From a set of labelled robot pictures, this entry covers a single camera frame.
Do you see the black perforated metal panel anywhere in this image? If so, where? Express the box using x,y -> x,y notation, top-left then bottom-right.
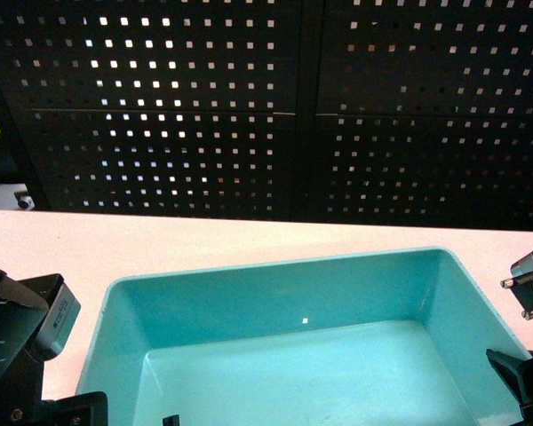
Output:
0,1 -> 533,231

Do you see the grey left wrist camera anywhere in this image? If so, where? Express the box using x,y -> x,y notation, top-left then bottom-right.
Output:
21,273 -> 81,362

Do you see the teal plastic bin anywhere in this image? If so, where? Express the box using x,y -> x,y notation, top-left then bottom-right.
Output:
77,248 -> 528,425

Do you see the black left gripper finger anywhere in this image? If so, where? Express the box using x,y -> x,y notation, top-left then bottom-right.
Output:
163,414 -> 180,426

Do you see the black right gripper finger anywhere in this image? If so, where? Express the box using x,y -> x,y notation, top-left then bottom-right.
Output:
486,349 -> 524,404

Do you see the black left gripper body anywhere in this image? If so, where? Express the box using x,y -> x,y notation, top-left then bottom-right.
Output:
4,349 -> 108,425

